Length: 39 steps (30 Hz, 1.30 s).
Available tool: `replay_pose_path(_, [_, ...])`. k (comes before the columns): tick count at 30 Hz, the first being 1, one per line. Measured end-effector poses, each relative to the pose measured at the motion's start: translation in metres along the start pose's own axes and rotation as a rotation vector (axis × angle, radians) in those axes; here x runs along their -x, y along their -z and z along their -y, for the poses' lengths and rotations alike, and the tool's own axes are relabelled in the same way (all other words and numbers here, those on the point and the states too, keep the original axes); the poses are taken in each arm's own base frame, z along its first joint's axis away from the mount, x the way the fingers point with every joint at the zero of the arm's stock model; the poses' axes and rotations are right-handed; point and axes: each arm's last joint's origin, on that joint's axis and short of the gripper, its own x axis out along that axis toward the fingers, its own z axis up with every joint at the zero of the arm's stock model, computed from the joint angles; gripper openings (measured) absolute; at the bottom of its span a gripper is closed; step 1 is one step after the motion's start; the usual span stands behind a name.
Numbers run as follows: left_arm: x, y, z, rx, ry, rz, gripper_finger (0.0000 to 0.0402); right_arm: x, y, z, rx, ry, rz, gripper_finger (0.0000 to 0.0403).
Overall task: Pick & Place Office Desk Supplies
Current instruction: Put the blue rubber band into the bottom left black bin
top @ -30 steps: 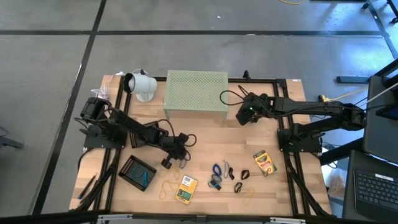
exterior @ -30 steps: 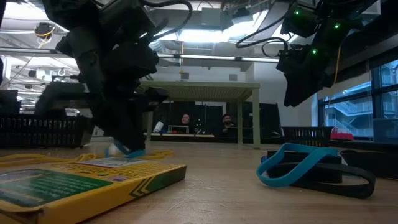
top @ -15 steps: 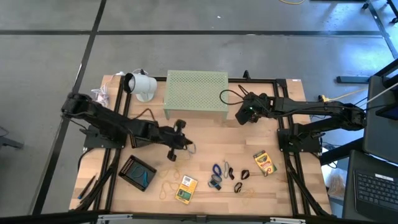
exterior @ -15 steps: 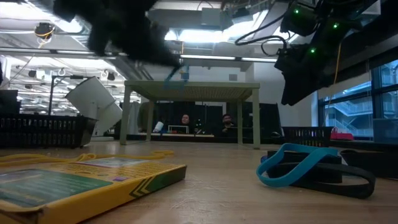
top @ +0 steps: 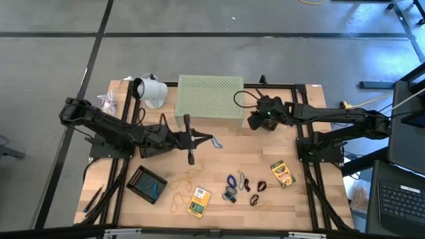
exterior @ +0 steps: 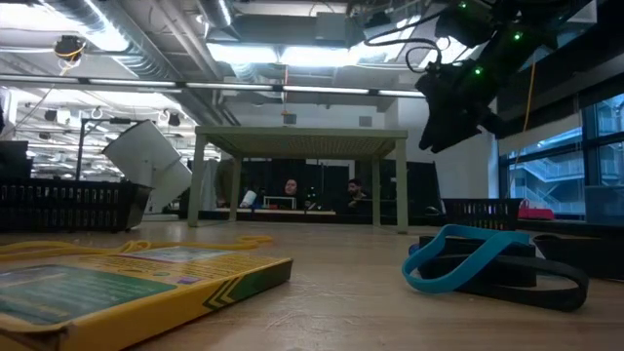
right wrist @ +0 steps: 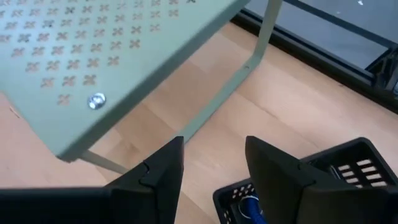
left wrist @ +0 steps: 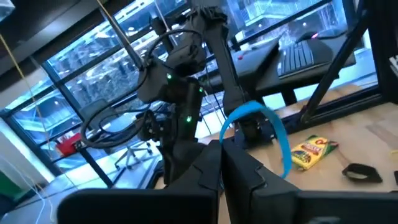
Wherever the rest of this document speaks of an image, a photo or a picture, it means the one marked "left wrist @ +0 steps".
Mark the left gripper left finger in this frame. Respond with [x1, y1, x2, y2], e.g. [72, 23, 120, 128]
[164, 139, 223, 224]

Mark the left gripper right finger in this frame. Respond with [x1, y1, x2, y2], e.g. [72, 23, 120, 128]
[222, 138, 300, 224]

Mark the light blue rubber band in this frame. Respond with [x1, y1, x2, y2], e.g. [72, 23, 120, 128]
[218, 100, 293, 180]

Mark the yellow crayon box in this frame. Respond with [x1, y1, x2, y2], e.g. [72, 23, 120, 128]
[290, 134, 339, 171]

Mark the grey office chair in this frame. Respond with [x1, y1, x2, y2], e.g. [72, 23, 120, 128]
[79, 99, 155, 170]

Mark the dark grey side desk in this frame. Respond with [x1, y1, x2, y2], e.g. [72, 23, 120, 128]
[231, 37, 280, 97]

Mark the red storage box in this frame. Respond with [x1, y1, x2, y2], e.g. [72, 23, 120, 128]
[55, 133, 84, 157]

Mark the black keyboard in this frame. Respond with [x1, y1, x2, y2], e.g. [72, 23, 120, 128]
[254, 29, 357, 97]

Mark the black computer mouse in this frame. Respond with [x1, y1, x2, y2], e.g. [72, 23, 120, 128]
[294, 29, 348, 43]

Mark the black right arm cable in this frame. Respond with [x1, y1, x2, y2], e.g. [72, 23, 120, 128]
[80, 29, 206, 149]

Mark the yellow hanging cord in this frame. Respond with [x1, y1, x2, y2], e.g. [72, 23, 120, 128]
[0, 33, 55, 164]

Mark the black aluminium rig frame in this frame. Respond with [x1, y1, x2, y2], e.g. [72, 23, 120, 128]
[273, 0, 398, 138]

